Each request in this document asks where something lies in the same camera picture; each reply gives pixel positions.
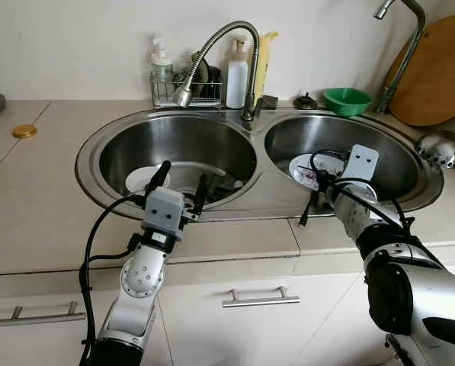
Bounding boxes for loose-ended black right arm cable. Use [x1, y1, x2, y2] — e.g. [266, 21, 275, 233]
[299, 179, 323, 228]

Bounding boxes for green plastic bowl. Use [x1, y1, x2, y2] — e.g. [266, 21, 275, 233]
[322, 87, 373, 117]

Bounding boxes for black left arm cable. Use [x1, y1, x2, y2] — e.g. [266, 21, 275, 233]
[79, 194, 148, 365]

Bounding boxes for dark sink stopper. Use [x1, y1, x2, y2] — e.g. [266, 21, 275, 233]
[293, 93, 318, 110]

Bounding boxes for silver flexible gooseneck faucet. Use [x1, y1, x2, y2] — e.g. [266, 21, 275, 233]
[172, 21, 262, 123]

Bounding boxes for gold jar lid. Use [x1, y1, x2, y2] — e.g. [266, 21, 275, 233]
[12, 124, 38, 140]

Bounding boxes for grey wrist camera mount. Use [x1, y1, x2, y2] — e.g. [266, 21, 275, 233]
[142, 187, 186, 233]
[341, 145, 380, 184]

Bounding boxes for white detergent bottle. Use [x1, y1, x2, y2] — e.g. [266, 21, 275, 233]
[226, 38, 249, 110]

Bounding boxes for metal wire sink rack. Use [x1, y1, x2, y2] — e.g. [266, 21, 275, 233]
[151, 72, 224, 109]

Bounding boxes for white kitchen base cabinet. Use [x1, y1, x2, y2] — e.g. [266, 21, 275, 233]
[0, 263, 455, 366]

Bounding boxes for dark grey sponge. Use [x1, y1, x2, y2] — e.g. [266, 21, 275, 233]
[259, 95, 280, 111]

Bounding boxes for stainless steel strainer ladle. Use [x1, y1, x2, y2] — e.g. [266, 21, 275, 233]
[415, 130, 455, 170]

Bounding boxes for stainless steel double sink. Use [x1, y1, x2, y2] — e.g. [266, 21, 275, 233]
[75, 107, 446, 222]

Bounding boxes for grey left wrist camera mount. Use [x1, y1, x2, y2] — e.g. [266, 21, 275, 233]
[142, 187, 186, 233]

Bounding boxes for round wooden cutting board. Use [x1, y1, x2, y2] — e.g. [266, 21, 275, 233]
[385, 14, 455, 127]

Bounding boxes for dark scouring pad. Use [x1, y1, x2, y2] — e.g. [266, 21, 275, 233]
[191, 52, 210, 85]

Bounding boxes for clear soap pump bottle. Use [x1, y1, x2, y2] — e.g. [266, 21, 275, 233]
[151, 34, 175, 104]

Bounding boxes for tall dark metal faucet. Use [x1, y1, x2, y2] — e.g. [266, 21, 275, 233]
[373, 0, 428, 115]

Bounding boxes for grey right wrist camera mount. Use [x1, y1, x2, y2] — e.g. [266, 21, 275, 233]
[341, 145, 380, 184]

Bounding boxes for yellow detergent bottle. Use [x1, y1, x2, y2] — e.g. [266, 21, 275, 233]
[252, 30, 280, 104]

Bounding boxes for black cup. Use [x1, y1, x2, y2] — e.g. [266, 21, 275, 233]
[206, 65, 223, 98]

